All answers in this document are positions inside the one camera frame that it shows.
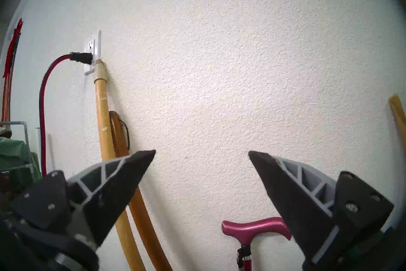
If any light wooden stick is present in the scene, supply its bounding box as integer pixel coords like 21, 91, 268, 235
389, 94, 406, 160

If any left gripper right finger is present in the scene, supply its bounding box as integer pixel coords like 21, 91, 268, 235
248, 151, 394, 263

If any red black power cord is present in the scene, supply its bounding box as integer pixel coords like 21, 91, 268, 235
39, 51, 93, 177

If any white wall outlet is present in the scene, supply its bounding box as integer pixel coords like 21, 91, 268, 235
84, 30, 102, 76

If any wooden broom handle threaded tip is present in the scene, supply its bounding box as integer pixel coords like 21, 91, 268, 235
95, 58, 146, 271

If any red hanging strap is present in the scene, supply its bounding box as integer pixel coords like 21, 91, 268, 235
2, 18, 23, 80

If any green checked cloth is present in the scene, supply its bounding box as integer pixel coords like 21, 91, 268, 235
0, 137, 42, 180

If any pink metal walking cane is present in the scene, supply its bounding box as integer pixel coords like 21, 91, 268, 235
221, 217, 292, 271

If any metal wire shelf rack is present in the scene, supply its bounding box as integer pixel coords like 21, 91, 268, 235
0, 121, 42, 188

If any dark brown wooden stick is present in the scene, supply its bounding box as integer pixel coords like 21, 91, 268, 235
109, 111, 173, 271

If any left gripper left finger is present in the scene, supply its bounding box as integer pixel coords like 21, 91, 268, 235
10, 150, 156, 248

